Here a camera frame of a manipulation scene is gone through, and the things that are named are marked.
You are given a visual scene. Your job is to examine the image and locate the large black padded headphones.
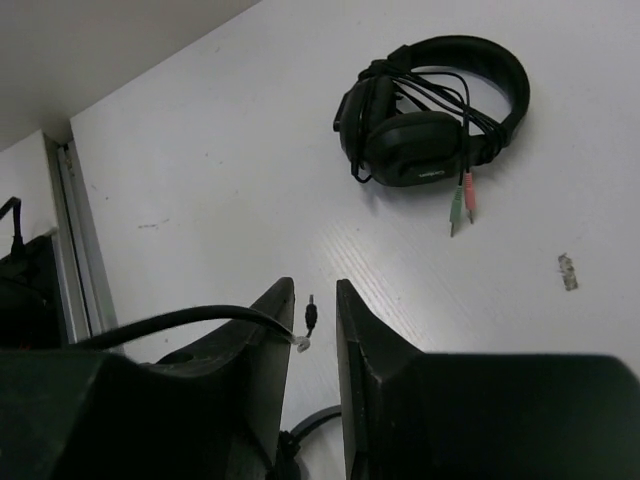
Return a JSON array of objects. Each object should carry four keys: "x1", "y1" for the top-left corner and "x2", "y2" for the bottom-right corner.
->
[{"x1": 333, "y1": 35, "x2": 531, "y2": 229}]

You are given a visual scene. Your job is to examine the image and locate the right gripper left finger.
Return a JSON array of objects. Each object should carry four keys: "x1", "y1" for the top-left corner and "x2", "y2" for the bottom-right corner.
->
[{"x1": 1, "y1": 277, "x2": 294, "y2": 479}]

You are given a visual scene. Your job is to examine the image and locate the small tape scrap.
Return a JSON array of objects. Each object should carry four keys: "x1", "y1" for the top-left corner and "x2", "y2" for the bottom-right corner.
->
[{"x1": 558, "y1": 253, "x2": 579, "y2": 291}]

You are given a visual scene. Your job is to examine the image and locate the aluminium rail right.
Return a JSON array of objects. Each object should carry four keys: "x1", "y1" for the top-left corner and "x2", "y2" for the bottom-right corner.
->
[{"x1": 44, "y1": 137, "x2": 117, "y2": 343}]

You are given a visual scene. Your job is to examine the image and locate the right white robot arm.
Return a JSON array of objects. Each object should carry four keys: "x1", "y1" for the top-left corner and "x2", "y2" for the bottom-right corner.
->
[{"x1": 1, "y1": 230, "x2": 639, "y2": 479}]

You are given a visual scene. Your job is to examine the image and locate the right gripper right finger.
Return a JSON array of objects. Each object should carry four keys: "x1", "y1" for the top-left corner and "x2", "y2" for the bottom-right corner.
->
[{"x1": 336, "y1": 280, "x2": 639, "y2": 479}]

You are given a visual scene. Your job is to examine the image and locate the thin black headphone cable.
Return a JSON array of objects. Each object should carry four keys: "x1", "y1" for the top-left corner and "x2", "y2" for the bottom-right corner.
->
[{"x1": 303, "y1": 293, "x2": 320, "y2": 346}]

